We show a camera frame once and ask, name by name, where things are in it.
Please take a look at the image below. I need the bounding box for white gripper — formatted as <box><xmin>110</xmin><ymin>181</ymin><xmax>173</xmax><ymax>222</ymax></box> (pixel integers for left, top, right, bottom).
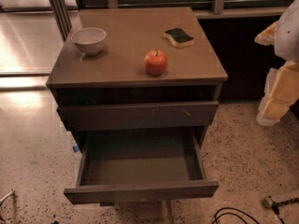
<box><xmin>254</xmin><ymin>0</ymin><xmax>299</xmax><ymax>126</ymax></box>

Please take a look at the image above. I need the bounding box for red apple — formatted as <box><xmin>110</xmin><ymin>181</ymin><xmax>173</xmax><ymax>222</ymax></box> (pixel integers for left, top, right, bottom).
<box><xmin>144</xmin><ymin>49</ymin><xmax>168</xmax><ymax>76</ymax></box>

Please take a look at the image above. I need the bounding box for closed top drawer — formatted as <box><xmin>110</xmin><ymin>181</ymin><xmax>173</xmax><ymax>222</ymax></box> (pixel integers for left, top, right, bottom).
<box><xmin>58</xmin><ymin>101</ymin><xmax>219</xmax><ymax>131</ymax></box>

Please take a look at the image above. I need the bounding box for brown drawer cabinet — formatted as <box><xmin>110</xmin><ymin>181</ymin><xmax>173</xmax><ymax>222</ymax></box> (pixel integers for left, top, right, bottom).
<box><xmin>46</xmin><ymin>7</ymin><xmax>229</xmax><ymax>224</ymax></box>

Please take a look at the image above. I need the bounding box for open middle drawer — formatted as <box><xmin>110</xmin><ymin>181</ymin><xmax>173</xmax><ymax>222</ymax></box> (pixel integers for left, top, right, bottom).
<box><xmin>64</xmin><ymin>127</ymin><xmax>219</xmax><ymax>204</ymax></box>

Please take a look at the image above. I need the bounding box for green yellow sponge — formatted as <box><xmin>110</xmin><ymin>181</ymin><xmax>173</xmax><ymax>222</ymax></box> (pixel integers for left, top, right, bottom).
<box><xmin>164</xmin><ymin>28</ymin><xmax>194</xmax><ymax>49</ymax></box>

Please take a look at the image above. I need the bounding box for white ceramic bowl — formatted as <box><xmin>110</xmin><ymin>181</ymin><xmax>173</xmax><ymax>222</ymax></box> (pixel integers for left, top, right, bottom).
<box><xmin>71</xmin><ymin>27</ymin><xmax>107</xmax><ymax>56</ymax></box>

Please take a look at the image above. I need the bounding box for blue tape piece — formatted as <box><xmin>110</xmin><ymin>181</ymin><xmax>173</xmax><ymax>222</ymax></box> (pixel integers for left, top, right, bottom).
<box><xmin>72</xmin><ymin>146</ymin><xmax>79</xmax><ymax>153</ymax></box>

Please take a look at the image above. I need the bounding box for metal rod on floor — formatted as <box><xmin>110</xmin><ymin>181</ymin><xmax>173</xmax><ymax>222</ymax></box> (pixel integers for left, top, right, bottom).
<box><xmin>0</xmin><ymin>189</ymin><xmax>17</xmax><ymax>224</ymax></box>

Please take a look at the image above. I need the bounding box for braided cable plug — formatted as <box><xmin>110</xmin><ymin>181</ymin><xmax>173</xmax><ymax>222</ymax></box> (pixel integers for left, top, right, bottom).
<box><xmin>263</xmin><ymin>194</ymin><xmax>299</xmax><ymax>224</ymax></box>

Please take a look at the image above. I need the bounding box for black floor cable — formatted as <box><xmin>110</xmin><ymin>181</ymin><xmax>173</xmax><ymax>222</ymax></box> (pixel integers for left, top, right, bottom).
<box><xmin>212</xmin><ymin>206</ymin><xmax>261</xmax><ymax>224</ymax></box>

